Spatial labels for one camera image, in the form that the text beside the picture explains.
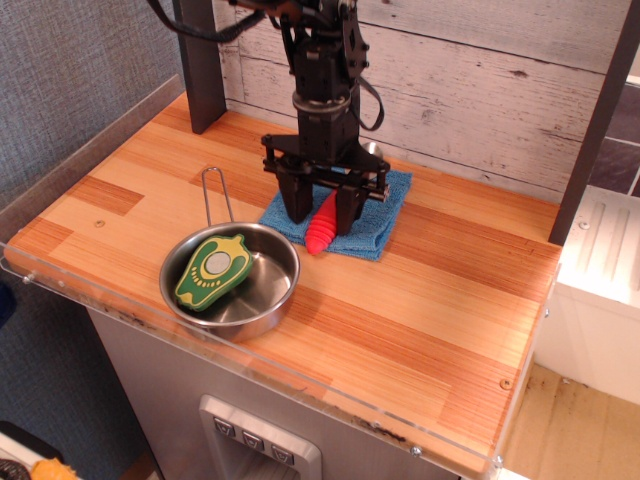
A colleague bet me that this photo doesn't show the yellow object at corner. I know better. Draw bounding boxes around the yellow object at corner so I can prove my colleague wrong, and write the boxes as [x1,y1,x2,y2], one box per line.
[30,458,78,480]

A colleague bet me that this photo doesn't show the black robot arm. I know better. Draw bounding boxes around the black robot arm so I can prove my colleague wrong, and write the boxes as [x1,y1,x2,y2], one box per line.
[241,1,390,235]

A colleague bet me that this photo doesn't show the dark right shelf post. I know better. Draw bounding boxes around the dark right shelf post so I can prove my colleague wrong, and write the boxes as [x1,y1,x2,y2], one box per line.
[548,0,639,246]

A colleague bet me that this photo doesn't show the spoon with red handle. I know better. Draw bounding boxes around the spoon with red handle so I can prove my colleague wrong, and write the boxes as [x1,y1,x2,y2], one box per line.
[305,142,388,255]

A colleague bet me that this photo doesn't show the green yellow toy pepper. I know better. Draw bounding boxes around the green yellow toy pepper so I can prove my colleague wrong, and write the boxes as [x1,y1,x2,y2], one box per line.
[174,234,253,312]

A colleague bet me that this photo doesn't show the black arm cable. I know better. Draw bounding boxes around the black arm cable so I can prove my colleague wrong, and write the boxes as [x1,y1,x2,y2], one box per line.
[145,0,385,132]

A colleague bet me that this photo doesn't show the dark left shelf post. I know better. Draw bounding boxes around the dark left shelf post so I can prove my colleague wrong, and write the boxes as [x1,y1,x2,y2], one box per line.
[173,0,227,134]

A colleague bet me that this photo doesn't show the small steel saucepan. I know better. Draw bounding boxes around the small steel saucepan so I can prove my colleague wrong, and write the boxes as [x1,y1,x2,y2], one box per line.
[158,166,302,344]

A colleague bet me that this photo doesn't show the blue folded cloth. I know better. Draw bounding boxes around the blue folded cloth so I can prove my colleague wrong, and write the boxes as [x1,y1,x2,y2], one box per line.
[260,170,413,261]

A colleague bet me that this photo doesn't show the silver dispenser panel with buttons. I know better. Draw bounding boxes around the silver dispenser panel with buttons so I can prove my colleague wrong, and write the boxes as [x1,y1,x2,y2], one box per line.
[199,395,323,479]

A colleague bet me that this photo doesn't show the clear acrylic edge guard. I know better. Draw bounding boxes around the clear acrylic edge guard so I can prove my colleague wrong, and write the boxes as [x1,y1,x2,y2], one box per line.
[6,230,561,479]

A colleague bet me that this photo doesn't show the dark shelf post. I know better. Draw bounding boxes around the dark shelf post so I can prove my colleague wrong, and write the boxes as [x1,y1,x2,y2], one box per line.
[548,0,639,246]
[173,0,227,134]

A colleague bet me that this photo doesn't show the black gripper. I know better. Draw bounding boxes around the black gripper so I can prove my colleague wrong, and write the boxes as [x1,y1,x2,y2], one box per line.
[261,104,367,235]

